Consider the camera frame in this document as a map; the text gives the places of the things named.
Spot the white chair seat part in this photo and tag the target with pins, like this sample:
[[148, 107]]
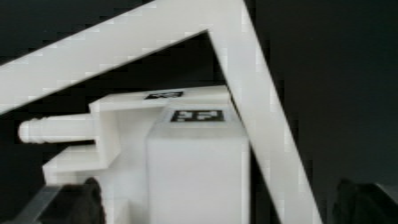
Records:
[[107, 134]]

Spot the white chair leg with tag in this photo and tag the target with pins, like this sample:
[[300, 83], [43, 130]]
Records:
[[197, 153]]

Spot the white L-shaped fence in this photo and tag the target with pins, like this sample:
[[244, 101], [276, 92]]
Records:
[[119, 41]]

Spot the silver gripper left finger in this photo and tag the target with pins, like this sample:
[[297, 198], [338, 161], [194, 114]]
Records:
[[66, 205]]

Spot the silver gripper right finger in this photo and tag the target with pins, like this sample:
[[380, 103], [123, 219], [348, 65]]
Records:
[[366, 203]]

